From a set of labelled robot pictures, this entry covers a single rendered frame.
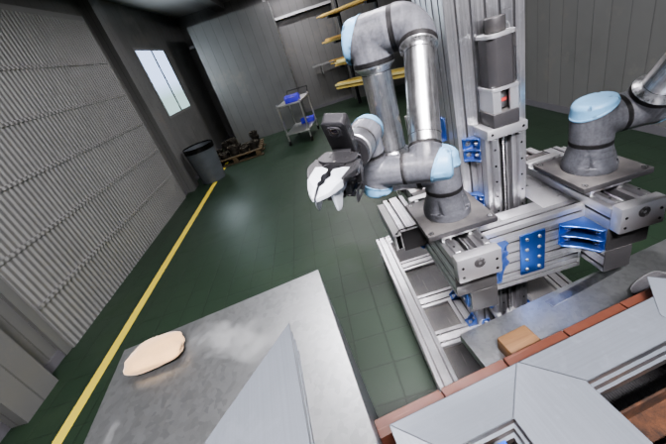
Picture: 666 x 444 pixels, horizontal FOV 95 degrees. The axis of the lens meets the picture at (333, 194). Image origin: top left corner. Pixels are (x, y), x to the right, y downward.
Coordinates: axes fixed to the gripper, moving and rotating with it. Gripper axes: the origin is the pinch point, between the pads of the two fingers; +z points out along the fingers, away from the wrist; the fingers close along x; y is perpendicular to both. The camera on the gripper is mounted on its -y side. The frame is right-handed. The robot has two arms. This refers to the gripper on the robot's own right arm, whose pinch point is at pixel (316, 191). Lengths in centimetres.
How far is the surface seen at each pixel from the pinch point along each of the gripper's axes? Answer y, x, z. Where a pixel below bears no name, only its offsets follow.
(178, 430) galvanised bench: 45, 32, 21
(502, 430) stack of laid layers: 57, -31, 0
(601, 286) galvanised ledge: 69, -68, -58
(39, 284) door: 127, 294, -50
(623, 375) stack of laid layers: 55, -56, -17
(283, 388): 40.1, 11.2, 10.6
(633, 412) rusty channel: 68, -61, -17
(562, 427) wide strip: 54, -41, -2
